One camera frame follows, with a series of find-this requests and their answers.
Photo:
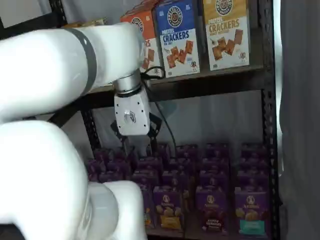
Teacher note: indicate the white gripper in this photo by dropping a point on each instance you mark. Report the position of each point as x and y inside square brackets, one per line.
[131, 115]

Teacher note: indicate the purple box with multicolour patch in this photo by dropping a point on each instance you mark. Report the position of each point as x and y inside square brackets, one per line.
[150, 215]

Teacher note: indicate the blue pretzel crackers box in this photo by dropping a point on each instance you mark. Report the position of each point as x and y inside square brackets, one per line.
[177, 32]

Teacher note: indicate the purple Annie's snack box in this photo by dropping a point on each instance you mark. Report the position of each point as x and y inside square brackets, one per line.
[117, 165]
[253, 163]
[163, 150]
[178, 163]
[252, 178]
[186, 151]
[146, 177]
[216, 150]
[253, 150]
[103, 155]
[150, 163]
[96, 170]
[215, 163]

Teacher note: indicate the grey curtain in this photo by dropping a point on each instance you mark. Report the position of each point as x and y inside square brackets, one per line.
[300, 112]

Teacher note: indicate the orange pretzel crackers box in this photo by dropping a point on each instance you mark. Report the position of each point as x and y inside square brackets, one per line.
[141, 6]
[147, 27]

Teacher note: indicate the white patterned snack box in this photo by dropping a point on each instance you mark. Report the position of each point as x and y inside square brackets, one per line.
[101, 21]

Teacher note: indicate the gold pretzel crackers box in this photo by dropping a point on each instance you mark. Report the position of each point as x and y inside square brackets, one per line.
[225, 32]

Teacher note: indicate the yellow-topped snack box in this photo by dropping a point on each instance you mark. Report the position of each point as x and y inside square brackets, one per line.
[77, 24]

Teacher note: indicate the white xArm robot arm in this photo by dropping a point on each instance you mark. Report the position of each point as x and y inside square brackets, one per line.
[37, 62]

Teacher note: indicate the purple box with orange patch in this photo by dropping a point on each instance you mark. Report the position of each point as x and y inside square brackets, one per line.
[175, 178]
[170, 207]

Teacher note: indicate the purple box with teal patch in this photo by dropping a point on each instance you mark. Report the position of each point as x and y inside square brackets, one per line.
[252, 207]

